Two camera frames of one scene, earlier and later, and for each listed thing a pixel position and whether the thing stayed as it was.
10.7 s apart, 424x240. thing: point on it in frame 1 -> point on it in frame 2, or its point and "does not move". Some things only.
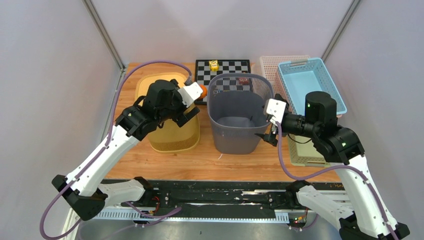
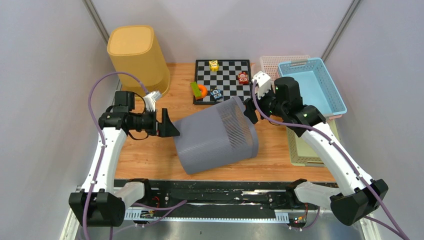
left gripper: (181, 117) -> (165, 129)
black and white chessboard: (203, 74) does not move
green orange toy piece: (204, 93) does not move
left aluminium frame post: (90, 7) does not move
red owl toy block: (243, 81) does not move
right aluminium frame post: (340, 30) does not move
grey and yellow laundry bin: (236, 102) -> (216, 135)
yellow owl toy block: (213, 65) does not move
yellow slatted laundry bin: (170, 136) -> (134, 49)
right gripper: (270, 138) -> (250, 107)
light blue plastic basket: (299, 78) does not move
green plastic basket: (303, 152) does not move
